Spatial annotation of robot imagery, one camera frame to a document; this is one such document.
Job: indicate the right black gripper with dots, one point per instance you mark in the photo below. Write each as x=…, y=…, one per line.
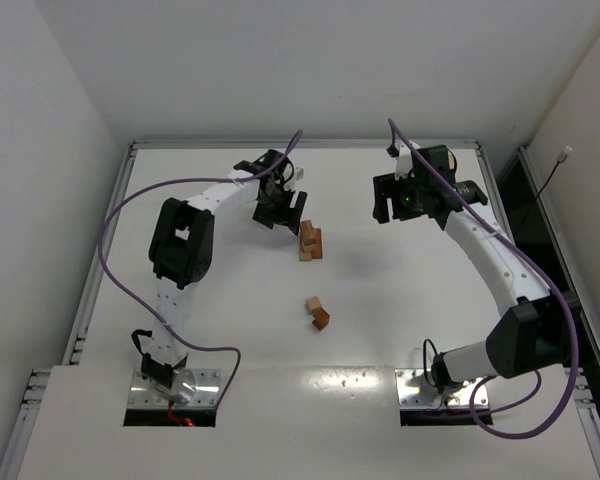
x=393, y=195

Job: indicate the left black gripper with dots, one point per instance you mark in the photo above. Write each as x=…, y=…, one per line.
x=278, y=209

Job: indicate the long light wood block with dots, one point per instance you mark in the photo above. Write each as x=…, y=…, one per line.
x=306, y=251

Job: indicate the long dark wood block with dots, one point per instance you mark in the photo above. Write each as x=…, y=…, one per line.
x=317, y=253

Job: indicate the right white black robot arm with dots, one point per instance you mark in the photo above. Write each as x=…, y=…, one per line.
x=532, y=332

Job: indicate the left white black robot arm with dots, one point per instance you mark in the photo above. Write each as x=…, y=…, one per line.
x=181, y=249

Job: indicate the small light cube right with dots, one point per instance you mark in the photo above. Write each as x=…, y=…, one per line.
x=312, y=304

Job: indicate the small dark wood cube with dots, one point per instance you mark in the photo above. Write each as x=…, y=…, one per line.
x=321, y=318

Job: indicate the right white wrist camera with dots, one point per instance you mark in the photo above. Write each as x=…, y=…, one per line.
x=404, y=162

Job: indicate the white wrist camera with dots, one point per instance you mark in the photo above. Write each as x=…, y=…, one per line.
x=297, y=176
x=404, y=162

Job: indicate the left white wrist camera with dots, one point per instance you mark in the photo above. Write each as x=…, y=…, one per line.
x=297, y=176

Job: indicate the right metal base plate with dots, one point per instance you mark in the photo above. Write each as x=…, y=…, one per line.
x=414, y=393

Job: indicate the metal base plate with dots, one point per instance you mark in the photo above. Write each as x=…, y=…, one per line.
x=191, y=389
x=414, y=393

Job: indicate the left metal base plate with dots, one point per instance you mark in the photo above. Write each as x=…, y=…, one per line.
x=191, y=389

